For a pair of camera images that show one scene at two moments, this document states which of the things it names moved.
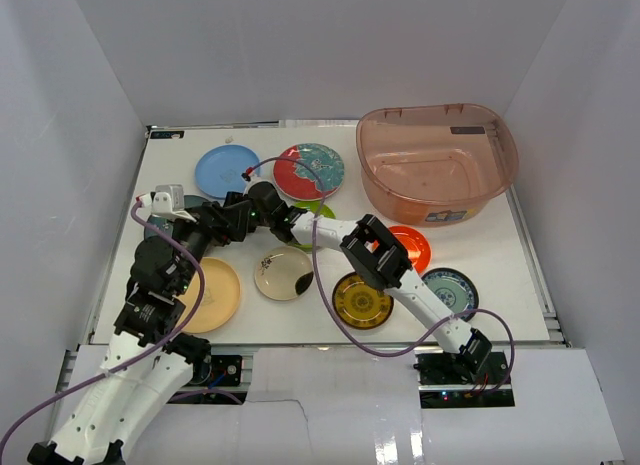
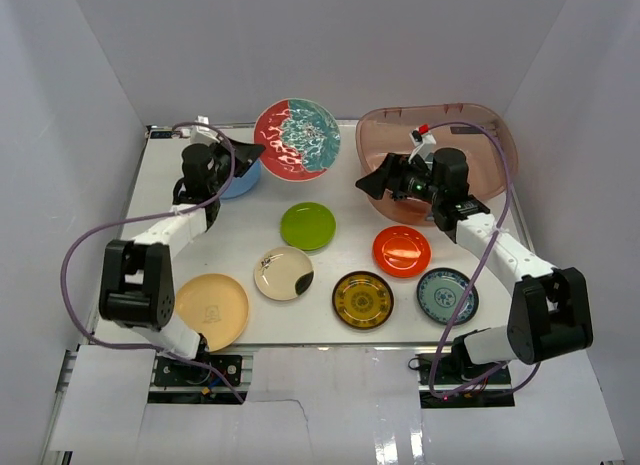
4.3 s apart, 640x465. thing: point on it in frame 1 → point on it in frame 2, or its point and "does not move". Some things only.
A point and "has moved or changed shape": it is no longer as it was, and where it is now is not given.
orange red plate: (418, 249) does not move
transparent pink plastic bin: (437, 165) does not move
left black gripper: (215, 223) → (226, 156)
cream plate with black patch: (283, 273) does not move
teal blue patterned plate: (454, 290) does not move
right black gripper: (252, 228) → (392, 176)
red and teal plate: (299, 182) → (300, 138)
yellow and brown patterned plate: (361, 306) does not move
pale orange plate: (221, 299) has moved or changed shape
